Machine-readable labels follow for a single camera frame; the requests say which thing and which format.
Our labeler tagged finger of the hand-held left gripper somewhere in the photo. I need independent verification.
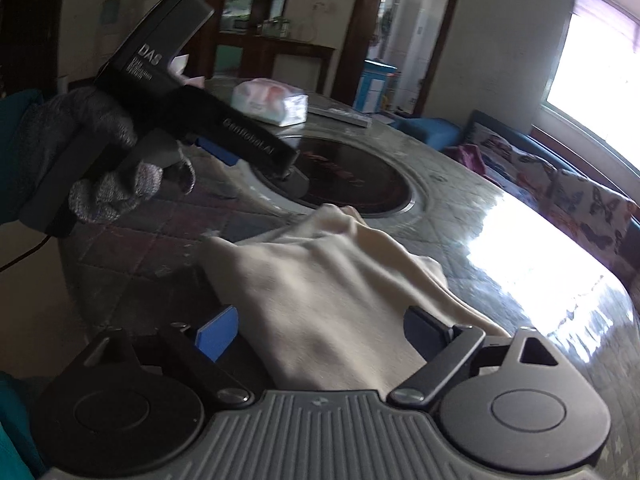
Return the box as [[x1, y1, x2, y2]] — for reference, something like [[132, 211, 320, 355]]
[[195, 136, 239, 166]]

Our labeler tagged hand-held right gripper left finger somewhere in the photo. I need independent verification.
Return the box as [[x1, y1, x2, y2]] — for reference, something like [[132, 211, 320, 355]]
[[65, 304, 253, 406]]

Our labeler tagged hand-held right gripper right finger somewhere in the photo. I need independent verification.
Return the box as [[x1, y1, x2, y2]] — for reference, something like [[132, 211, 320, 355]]
[[387, 305, 566, 407]]

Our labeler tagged cream garment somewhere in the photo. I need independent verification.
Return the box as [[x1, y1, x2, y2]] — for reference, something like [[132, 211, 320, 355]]
[[200, 203, 511, 391]]

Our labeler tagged person's left hand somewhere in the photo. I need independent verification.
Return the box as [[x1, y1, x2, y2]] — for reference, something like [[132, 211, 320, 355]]
[[15, 86, 197, 226]]

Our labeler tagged dark wooden display shelf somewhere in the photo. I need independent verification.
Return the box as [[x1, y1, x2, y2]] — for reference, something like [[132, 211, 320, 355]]
[[192, 0, 298, 41]]

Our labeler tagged dark wooden cabinet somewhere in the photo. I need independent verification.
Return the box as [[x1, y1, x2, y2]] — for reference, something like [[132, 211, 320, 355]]
[[212, 35, 336, 93]]

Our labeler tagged grey remote control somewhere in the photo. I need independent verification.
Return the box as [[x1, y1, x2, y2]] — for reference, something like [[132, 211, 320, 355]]
[[307, 102, 373, 130]]

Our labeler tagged black round induction cooktop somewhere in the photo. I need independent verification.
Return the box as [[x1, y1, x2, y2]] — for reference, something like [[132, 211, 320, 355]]
[[250, 135, 415, 217]]

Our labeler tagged blue white cabinet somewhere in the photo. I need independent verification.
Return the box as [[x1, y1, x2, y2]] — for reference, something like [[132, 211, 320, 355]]
[[352, 60, 398, 113]]

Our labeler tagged magenta cloth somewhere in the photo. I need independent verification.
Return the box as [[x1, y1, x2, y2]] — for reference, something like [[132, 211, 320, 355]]
[[444, 143, 485, 176]]

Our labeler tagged butterfly print cushion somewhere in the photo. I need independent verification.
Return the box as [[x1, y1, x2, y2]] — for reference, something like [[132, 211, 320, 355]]
[[475, 125, 561, 201], [545, 170, 638, 266]]

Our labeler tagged blue sofa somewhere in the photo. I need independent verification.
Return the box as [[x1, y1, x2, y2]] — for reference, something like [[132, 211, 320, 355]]
[[392, 110, 640, 281]]

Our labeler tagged person's teal clothing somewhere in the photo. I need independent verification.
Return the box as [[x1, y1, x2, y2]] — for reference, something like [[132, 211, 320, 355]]
[[0, 370, 48, 480]]

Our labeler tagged window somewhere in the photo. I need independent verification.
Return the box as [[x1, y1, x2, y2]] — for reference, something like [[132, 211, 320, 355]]
[[545, 0, 640, 161]]

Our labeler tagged dark wooden door frame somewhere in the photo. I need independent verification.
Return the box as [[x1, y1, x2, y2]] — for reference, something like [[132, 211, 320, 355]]
[[330, 0, 468, 121]]

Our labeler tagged black cable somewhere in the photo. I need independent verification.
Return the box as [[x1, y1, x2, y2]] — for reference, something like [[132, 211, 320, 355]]
[[0, 232, 51, 269]]

